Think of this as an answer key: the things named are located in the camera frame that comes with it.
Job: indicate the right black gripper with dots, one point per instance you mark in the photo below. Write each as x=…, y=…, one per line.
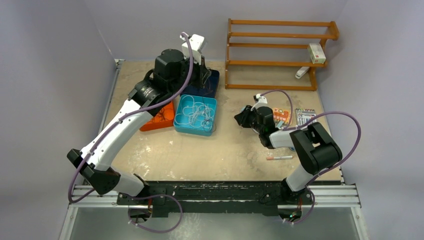
x=242, y=117

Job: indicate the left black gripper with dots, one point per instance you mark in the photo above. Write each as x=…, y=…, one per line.
x=202, y=73

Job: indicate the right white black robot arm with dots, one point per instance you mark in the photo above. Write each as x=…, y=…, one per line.
x=315, y=148

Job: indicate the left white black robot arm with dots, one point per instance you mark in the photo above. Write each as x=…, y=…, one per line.
x=173, y=71

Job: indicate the dark blue plastic tray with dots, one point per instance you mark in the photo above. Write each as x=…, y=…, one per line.
x=210, y=88

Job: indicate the orange card pack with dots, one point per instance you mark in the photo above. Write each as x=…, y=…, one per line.
x=281, y=117

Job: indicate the light blue plastic tray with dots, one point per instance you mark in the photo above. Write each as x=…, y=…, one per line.
x=195, y=115

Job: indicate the orange plastic tray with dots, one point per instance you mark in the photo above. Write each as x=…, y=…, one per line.
x=163, y=119

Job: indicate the coloured marker set pack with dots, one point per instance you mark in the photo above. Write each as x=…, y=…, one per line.
x=304, y=115

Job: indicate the white orange marker pen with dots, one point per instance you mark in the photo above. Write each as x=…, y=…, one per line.
x=274, y=158

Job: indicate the white stapler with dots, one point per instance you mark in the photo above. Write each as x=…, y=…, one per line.
x=301, y=72

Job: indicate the white cardboard box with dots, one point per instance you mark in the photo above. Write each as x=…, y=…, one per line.
x=316, y=53

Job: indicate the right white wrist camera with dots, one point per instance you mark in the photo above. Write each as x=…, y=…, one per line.
x=260, y=101

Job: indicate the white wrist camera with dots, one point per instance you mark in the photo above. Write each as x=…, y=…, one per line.
x=197, y=43
x=260, y=101

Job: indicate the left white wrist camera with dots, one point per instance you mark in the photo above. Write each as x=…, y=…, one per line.
x=197, y=43

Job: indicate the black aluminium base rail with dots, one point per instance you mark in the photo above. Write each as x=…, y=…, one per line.
x=226, y=197

